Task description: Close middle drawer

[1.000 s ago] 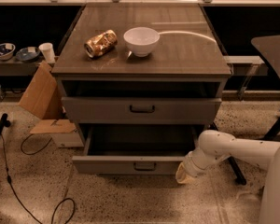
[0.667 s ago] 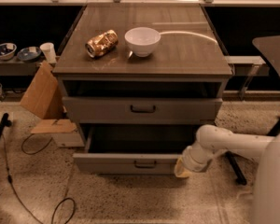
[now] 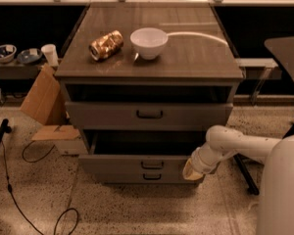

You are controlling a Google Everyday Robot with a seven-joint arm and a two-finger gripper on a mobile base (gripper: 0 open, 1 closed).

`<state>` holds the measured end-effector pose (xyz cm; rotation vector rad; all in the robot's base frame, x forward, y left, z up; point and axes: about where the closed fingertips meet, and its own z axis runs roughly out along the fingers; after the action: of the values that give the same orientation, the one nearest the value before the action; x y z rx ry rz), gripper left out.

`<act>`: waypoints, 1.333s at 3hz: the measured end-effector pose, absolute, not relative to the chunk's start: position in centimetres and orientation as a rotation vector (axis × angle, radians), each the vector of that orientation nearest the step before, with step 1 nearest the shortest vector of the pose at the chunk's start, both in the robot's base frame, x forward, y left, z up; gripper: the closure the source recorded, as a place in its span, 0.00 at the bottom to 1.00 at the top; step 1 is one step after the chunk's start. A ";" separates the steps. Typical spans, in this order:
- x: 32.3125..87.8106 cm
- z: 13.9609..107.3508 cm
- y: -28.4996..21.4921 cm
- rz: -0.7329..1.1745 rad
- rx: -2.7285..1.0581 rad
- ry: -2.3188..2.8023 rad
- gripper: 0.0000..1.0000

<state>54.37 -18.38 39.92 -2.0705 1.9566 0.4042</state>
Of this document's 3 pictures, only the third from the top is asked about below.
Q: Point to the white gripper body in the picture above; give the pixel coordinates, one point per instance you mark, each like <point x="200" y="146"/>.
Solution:
<point x="200" y="163"/>

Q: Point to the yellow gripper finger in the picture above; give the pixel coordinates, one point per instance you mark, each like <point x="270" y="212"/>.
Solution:
<point x="189" y="173"/>

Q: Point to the grey drawer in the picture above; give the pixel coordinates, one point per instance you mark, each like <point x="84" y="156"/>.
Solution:
<point x="147" y="116"/>
<point x="144" y="178"/>
<point x="134" y="152"/>

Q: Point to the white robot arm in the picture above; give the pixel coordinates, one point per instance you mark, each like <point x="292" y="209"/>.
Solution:
<point x="276" y="200"/>

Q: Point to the grey bottom drawer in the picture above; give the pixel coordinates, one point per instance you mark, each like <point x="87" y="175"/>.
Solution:
<point x="144" y="178"/>

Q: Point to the grey drawer cabinet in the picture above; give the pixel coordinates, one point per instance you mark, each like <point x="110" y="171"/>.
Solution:
<point x="195" y="67"/>

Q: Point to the grey top drawer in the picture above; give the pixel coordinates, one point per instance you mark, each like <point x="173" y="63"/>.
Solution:
<point x="147" y="116"/>

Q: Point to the black stand base right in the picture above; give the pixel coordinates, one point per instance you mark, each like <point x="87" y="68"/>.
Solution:
<point x="252" y="187"/>

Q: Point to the white bowl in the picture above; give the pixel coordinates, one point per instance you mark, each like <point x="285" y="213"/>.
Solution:
<point x="149" y="42"/>

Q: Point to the crushed gold soda can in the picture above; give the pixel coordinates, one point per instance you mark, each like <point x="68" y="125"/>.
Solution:
<point x="106" y="46"/>

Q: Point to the cardboard box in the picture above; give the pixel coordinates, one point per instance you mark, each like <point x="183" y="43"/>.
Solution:
<point x="45" y="104"/>

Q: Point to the white paper cup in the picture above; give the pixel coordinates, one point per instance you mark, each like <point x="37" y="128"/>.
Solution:
<point x="50" y="53"/>

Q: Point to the blue bowl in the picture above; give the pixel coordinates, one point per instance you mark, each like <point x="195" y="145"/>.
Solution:
<point x="7" y="53"/>
<point x="30" y="56"/>

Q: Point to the grey low shelf left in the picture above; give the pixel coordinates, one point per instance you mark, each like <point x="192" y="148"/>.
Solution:
<point x="17" y="71"/>

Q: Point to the blue bowl far left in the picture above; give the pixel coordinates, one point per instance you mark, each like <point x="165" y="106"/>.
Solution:
<point x="7" y="53"/>

